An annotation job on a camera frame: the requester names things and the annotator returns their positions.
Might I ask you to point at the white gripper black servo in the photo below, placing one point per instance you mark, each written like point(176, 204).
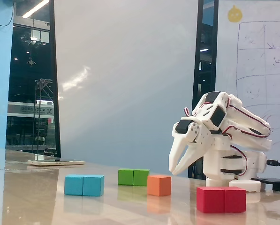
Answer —
point(182, 136)

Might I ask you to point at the small orange cube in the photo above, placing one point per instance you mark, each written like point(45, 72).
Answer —
point(159, 185)

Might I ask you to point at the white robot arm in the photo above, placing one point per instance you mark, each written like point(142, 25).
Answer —
point(247, 122)

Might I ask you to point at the green rectangular block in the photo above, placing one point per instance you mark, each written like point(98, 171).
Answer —
point(133, 177)

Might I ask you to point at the red rectangular block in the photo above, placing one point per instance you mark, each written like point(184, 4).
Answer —
point(220, 199)

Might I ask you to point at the blue rectangular block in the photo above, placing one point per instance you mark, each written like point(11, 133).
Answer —
point(83, 185)

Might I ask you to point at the large white panel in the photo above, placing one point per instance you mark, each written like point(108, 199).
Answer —
point(125, 82)

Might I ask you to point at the flat black box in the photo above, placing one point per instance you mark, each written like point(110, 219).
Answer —
point(273, 183)

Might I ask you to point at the whiteboard with drawn grid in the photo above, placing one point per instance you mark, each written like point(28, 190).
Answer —
point(259, 58)

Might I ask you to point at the flat white board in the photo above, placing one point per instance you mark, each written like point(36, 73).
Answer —
point(56, 162)

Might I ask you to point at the yellow round sticker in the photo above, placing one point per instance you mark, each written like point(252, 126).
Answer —
point(235, 14)

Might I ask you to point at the wide black window post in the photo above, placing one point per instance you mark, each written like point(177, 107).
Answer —
point(205, 58)

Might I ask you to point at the narrow black window post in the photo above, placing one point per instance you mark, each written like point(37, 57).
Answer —
point(55, 82)

